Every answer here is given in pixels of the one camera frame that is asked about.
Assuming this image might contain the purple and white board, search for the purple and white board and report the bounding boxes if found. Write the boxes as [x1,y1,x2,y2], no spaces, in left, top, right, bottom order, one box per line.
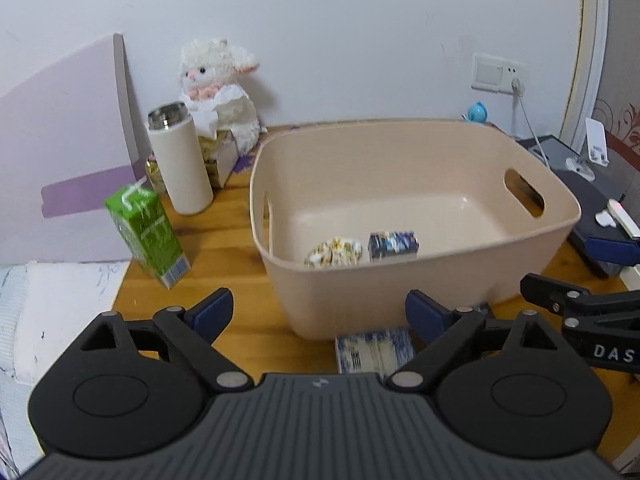
[0,33,151,266]

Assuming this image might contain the white cable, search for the white cable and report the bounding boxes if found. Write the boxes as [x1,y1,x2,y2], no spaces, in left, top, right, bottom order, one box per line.
[515,92,552,167]

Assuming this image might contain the white handheld device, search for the white handheld device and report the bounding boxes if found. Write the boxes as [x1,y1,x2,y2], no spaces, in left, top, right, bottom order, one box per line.
[595,199,640,241]

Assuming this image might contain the small blue toy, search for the small blue toy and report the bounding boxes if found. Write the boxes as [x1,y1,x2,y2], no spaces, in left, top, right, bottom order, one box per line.
[462,101,488,125]

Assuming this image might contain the green drink carton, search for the green drink carton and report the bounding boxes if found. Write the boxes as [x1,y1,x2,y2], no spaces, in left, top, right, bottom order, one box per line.
[104,183,192,291]

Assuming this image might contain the beige plastic basket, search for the beige plastic basket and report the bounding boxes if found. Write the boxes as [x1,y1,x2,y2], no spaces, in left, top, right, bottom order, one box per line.
[249,118,582,343]

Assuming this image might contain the blue and white packet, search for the blue and white packet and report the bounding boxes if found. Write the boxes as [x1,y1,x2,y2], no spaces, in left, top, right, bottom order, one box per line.
[335,327,416,376]

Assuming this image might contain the small dark blue box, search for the small dark blue box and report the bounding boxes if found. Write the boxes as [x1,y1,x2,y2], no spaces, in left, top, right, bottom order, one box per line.
[368,231,420,262]

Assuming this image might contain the yellow drink can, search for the yellow drink can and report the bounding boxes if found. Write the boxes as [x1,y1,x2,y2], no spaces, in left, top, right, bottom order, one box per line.
[145,155,167,196]

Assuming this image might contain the white thermos bottle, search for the white thermos bottle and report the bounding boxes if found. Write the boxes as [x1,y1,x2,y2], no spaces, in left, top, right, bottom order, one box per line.
[147,101,215,216]

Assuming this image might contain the white plush lamb toy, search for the white plush lamb toy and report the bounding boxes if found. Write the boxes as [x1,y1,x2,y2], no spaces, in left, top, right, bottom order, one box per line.
[178,37,262,156]

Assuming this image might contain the black case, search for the black case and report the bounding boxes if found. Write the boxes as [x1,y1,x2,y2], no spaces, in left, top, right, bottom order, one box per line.
[515,134,626,201]

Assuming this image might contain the yellow and white snack packet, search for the yellow and white snack packet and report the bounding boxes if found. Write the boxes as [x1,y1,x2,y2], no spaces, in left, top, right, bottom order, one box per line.
[305,236,363,268]

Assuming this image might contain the white phone stand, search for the white phone stand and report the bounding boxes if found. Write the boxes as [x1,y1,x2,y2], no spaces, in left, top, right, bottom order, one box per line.
[565,117,612,171]

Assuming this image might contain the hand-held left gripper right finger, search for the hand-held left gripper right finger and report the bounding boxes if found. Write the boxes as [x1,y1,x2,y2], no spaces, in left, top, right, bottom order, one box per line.
[387,288,573,395]

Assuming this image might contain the white door frame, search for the white door frame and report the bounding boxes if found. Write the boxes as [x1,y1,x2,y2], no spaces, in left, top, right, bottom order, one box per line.
[557,0,610,147]

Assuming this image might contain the tissue box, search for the tissue box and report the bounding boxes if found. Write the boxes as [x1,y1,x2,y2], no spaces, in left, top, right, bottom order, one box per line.
[190,105,240,190]

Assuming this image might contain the white wall socket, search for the white wall socket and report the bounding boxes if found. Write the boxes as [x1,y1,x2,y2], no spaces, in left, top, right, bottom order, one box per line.
[471,53,526,95]

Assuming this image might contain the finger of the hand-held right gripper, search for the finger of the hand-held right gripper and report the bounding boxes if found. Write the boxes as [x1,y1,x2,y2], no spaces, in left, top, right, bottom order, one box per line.
[585,236,640,267]
[520,272,640,330]

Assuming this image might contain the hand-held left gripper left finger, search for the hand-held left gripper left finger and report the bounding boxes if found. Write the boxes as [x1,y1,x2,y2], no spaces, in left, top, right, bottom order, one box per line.
[80,287,255,395]

